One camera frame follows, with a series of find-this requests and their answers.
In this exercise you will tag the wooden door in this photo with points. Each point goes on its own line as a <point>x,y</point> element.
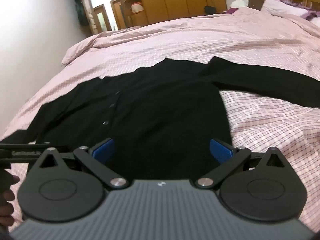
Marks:
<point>101,17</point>

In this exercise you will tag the white and pink container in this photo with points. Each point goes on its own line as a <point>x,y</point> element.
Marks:
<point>136,7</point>

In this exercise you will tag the pink checked bed cover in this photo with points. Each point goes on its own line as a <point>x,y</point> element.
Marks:
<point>175,37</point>

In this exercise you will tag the purple cloth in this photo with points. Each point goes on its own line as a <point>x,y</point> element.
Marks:
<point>231,10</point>

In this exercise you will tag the dark hanging bag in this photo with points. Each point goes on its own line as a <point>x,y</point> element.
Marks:
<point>81,8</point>

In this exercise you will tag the white plush toy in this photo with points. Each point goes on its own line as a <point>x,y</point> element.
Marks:
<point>238,3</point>

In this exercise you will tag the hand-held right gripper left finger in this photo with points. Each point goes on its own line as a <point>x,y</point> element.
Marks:
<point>104,150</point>

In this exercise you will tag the small black box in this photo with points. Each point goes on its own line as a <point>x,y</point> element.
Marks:
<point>209,9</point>

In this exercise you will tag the black button cardigan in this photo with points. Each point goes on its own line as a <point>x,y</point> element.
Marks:
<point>162,105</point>

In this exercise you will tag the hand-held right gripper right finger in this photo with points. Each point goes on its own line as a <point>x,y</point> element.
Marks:
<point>221,151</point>

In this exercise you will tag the pale pink pillow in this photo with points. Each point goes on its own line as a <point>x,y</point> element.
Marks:
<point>280,6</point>

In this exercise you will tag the person's left hand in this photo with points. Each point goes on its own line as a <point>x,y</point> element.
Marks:
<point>7,205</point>

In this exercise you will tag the purple ruffled pillow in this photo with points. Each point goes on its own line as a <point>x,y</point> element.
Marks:
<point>311,15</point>

